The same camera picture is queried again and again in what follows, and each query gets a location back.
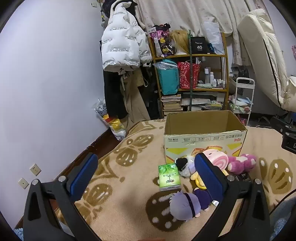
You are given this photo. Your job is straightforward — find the green pole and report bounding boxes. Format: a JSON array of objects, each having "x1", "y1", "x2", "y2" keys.
[{"x1": 187, "y1": 30, "x2": 194, "y2": 112}]

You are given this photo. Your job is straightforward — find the cream patterned curtain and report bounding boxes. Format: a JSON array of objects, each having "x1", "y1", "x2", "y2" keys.
[{"x1": 134, "y1": 0, "x2": 273, "y2": 66}]

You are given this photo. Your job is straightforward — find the yellow dog plush toy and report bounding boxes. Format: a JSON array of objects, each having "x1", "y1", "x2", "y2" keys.
[{"x1": 190, "y1": 170, "x2": 229, "y2": 190}]

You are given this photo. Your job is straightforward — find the clear plastic bag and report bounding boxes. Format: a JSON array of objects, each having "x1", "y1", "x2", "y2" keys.
[{"x1": 153, "y1": 59, "x2": 178, "y2": 70}]

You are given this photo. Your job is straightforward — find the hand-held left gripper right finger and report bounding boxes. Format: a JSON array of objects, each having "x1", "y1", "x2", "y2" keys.
[{"x1": 192, "y1": 153, "x2": 271, "y2": 241}]

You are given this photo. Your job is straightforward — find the white plastic bag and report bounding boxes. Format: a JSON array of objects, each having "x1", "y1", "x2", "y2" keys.
[{"x1": 203, "y1": 21, "x2": 225, "y2": 55}]

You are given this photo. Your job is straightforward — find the black and white plush toy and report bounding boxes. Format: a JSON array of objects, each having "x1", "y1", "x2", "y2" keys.
[{"x1": 174, "y1": 156, "x2": 197, "y2": 178}]

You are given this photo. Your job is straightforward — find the stack of books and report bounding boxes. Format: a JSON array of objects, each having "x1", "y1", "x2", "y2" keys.
[{"x1": 161, "y1": 94, "x2": 182, "y2": 116}]

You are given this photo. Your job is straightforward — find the white printed puffer jacket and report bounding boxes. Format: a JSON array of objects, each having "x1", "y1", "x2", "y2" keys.
[{"x1": 101, "y1": 2, "x2": 153, "y2": 72}]

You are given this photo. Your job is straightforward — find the cream mattress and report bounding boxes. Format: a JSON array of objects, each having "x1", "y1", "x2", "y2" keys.
[{"x1": 237, "y1": 9, "x2": 296, "y2": 110}]

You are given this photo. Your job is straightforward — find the pastel cloths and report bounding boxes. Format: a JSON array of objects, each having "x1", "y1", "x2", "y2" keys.
[{"x1": 229, "y1": 95, "x2": 251, "y2": 113}]

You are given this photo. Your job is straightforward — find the red patterned bag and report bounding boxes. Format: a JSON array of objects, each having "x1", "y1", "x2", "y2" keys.
[{"x1": 178, "y1": 61, "x2": 201, "y2": 90}]

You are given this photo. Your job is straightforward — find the black hanging garment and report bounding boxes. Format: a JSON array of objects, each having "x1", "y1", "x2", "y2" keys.
[{"x1": 103, "y1": 70, "x2": 128, "y2": 120}]

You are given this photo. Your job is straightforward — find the blue fleece garment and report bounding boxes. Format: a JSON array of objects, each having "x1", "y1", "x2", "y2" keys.
[{"x1": 269, "y1": 197, "x2": 296, "y2": 241}]

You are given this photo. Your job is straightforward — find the purple-haired plush doll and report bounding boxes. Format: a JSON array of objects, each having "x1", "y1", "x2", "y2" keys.
[{"x1": 169, "y1": 189, "x2": 214, "y2": 220}]

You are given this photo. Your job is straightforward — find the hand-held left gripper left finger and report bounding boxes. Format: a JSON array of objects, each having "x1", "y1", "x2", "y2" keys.
[{"x1": 23, "y1": 153, "x2": 102, "y2": 241}]

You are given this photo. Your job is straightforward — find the black device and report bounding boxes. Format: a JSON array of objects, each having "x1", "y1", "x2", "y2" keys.
[{"x1": 231, "y1": 66, "x2": 249, "y2": 78}]

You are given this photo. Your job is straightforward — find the plastic bag with yellow items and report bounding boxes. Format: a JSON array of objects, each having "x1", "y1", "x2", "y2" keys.
[{"x1": 94, "y1": 98, "x2": 127, "y2": 141}]

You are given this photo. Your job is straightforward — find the white trolley cart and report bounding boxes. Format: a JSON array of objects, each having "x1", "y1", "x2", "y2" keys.
[{"x1": 228, "y1": 77, "x2": 255, "y2": 126}]

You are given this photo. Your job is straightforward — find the row of cosmetic bottles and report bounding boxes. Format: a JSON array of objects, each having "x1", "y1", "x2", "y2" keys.
[{"x1": 203, "y1": 67, "x2": 226, "y2": 88}]

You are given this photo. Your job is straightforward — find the beige patterned blanket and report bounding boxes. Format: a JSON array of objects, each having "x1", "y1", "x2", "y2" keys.
[{"x1": 55, "y1": 119, "x2": 296, "y2": 241}]

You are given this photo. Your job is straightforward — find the black hanging coat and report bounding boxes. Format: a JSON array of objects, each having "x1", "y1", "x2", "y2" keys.
[{"x1": 141, "y1": 65, "x2": 160, "y2": 120}]

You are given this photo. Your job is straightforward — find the teal paper bag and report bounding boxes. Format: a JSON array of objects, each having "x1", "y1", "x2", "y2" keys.
[{"x1": 157, "y1": 61, "x2": 180, "y2": 95}]

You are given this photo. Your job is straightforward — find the pink bear plush toy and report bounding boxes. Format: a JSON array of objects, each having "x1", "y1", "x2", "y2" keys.
[{"x1": 227, "y1": 153, "x2": 258, "y2": 175}]

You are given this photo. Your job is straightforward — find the purple printed bag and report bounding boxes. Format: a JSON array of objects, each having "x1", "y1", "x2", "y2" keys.
[{"x1": 150, "y1": 23, "x2": 174, "y2": 57}]

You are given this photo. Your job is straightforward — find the yellow wooden shelf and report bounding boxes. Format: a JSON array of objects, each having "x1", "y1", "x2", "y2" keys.
[{"x1": 148, "y1": 30, "x2": 229, "y2": 116}]

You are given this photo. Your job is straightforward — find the black box with white print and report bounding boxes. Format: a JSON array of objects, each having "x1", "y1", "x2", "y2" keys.
[{"x1": 191, "y1": 36, "x2": 207, "y2": 55}]

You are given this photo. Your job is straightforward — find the pink round plush toy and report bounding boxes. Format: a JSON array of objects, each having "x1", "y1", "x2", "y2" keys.
[{"x1": 201, "y1": 149, "x2": 229, "y2": 172}]

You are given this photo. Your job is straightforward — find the pile of magazines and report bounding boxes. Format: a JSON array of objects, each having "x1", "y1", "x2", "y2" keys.
[{"x1": 180, "y1": 93, "x2": 223, "y2": 112}]

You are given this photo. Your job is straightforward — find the cardboard box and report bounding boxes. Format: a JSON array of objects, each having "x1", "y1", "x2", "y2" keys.
[{"x1": 164, "y1": 110, "x2": 248, "y2": 165}]

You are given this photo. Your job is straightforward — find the blonde wig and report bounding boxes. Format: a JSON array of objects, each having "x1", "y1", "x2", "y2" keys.
[{"x1": 169, "y1": 30, "x2": 192, "y2": 55}]

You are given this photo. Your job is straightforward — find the green tissue pack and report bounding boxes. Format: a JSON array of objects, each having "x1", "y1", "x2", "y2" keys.
[{"x1": 158, "y1": 163, "x2": 181, "y2": 192}]

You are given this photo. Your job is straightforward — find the dark wooden bed frame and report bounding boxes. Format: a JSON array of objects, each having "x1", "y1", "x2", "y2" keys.
[{"x1": 14, "y1": 128, "x2": 112, "y2": 229}]

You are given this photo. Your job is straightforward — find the dark hat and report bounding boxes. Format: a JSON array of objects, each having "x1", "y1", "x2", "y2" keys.
[{"x1": 102, "y1": 0, "x2": 137, "y2": 17}]

